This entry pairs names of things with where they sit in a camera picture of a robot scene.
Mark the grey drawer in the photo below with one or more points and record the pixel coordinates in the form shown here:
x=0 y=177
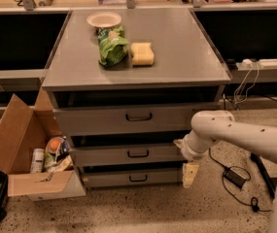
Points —
x=105 y=120
x=126 y=154
x=137 y=177

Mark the grey drawer cabinet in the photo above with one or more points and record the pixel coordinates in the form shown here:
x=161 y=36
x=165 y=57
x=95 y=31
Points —
x=186 y=70

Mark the yellow sponge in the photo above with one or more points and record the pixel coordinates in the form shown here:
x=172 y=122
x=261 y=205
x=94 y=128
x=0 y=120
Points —
x=142 y=54

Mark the white power strip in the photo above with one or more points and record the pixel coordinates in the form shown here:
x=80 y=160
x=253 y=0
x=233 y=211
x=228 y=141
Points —
x=261 y=64

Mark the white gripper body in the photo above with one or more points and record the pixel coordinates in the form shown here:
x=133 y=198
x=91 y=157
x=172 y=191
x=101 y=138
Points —
x=188 y=149

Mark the grey bottom drawer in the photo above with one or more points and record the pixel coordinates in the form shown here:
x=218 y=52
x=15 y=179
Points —
x=137 y=177

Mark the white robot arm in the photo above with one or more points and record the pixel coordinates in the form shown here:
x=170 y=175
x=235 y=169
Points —
x=210 y=127

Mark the beige paper bowl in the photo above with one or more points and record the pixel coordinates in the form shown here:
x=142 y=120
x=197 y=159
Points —
x=104 y=20

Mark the black table leg left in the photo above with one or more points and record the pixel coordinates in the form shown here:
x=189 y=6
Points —
x=3 y=195

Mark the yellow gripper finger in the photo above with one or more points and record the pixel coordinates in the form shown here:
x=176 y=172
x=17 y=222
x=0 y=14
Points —
x=190 y=171

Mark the grey top drawer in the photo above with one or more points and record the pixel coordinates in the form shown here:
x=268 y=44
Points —
x=105 y=120

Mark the brown cardboard box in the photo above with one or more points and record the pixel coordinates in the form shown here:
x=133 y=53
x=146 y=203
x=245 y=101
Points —
x=24 y=129

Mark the green chip bag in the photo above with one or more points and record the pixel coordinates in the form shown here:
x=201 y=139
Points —
x=113 y=46

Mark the black table leg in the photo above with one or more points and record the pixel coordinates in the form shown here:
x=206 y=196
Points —
x=3 y=195
x=270 y=182

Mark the black power adapter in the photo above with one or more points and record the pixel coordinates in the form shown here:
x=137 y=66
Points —
x=234 y=178

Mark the black table leg right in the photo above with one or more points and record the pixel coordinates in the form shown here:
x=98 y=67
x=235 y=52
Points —
x=270 y=182

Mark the orange snack package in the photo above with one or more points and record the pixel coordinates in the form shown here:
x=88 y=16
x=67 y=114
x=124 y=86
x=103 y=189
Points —
x=58 y=147

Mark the white spray can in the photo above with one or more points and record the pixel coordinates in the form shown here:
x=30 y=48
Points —
x=37 y=161

